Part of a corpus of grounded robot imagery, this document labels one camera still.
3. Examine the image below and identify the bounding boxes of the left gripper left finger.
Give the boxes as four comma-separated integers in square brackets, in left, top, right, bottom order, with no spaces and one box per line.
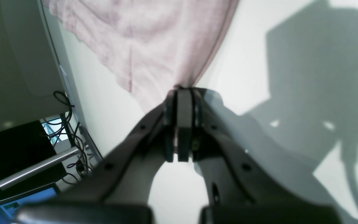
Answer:
[14,90,177,224]

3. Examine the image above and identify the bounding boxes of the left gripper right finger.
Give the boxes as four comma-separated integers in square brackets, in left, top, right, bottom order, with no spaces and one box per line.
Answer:
[178,88,341,224]

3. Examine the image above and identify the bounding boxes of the pale pink T-shirt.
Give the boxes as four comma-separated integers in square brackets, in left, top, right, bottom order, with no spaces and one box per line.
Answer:
[42,0,239,113]

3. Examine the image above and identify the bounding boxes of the silver metal bar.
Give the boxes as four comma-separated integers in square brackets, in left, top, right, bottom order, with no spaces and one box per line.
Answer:
[0,147,81,190]

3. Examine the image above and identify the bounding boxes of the blue screen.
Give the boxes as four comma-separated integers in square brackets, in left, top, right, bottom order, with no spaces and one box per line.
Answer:
[0,183,61,224]

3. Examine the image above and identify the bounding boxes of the black box under table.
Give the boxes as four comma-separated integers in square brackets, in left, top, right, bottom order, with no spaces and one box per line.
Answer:
[0,121,66,200]

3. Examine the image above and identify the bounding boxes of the tangled black cables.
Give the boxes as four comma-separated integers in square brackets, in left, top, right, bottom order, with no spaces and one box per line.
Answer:
[41,90,95,185]

